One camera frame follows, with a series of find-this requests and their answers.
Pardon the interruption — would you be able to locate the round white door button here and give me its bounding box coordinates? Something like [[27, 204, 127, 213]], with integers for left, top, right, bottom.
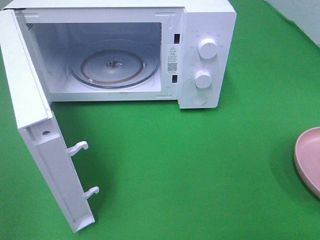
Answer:
[[192, 93, 207, 106]]

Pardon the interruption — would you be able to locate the white microwave knob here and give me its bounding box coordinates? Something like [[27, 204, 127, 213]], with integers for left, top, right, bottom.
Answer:
[[197, 36, 218, 60], [194, 70, 213, 89]]

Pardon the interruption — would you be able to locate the white microwave door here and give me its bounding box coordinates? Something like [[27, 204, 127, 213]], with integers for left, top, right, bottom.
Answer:
[[0, 9, 99, 232]]

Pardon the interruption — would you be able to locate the pink plate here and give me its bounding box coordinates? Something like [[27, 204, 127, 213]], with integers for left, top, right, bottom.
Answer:
[[294, 126, 320, 199]]

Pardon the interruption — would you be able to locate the green table cloth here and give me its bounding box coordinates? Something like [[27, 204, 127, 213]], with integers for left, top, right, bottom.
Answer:
[[0, 0, 320, 240]]

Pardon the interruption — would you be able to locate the glass microwave turntable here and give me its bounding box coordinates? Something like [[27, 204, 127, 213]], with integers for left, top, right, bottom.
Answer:
[[69, 39, 161, 89]]

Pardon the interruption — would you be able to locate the white microwave oven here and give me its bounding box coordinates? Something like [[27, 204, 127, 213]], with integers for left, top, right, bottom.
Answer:
[[2, 0, 237, 109]]

